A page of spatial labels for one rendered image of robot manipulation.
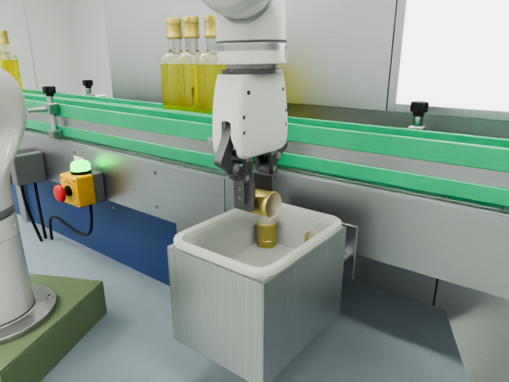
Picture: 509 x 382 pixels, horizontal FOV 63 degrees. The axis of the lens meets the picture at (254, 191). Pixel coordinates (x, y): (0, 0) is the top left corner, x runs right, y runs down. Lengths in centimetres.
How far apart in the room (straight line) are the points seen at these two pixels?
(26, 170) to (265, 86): 87
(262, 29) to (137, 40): 91
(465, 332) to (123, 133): 83
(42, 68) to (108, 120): 618
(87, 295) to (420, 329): 64
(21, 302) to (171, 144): 38
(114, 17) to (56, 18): 590
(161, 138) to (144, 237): 26
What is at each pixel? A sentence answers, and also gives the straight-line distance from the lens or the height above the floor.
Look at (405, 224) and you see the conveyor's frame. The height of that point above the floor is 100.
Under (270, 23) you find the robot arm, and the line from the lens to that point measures 49.
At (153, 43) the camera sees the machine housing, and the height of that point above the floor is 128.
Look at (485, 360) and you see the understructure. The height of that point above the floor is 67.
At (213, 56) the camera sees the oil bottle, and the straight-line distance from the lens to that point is 91.
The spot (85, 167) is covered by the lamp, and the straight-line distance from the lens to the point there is 103.
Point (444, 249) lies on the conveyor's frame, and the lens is 70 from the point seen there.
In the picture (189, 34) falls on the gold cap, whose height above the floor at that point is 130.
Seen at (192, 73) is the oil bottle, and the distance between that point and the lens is 94.
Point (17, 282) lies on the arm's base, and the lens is 81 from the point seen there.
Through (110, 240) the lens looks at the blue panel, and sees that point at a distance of 114.
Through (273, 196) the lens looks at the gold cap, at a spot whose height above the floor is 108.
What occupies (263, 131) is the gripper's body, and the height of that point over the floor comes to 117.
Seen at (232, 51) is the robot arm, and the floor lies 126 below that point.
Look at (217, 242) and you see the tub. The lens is 67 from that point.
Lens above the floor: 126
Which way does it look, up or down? 18 degrees down
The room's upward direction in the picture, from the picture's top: straight up
